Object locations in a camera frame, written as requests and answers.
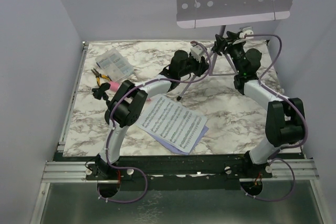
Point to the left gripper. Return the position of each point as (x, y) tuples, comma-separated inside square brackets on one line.
[(201, 67)]

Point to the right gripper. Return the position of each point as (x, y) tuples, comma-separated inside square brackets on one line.
[(228, 44)]

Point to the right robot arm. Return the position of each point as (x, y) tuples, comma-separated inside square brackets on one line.
[(285, 126)]

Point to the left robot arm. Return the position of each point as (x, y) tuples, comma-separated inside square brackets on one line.
[(125, 107)]

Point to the lilac paper sheet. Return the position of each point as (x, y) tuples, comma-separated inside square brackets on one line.
[(173, 149)]

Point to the white sheet music page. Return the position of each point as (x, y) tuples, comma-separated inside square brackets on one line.
[(172, 122)]

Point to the clear plastic compartment box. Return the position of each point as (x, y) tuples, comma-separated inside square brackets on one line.
[(114, 65)]

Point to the pink toy microphone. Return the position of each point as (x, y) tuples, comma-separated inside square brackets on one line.
[(114, 86)]

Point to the black microphone desk stand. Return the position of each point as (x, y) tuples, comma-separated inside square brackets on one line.
[(100, 93)]

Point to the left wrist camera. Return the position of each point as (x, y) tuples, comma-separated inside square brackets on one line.
[(197, 52)]

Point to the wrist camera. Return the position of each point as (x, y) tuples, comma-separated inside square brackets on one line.
[(245, 31), (197, 52)]

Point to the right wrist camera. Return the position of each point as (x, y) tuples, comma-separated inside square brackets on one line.
[(245, 31)]

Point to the yellow handled pliers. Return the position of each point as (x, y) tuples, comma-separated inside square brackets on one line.
[(99, 76)]

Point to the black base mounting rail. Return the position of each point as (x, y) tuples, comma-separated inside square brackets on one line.
[(197, 172)]

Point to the aluminium extrusion frame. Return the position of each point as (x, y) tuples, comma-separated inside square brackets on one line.
[(61, 170)]

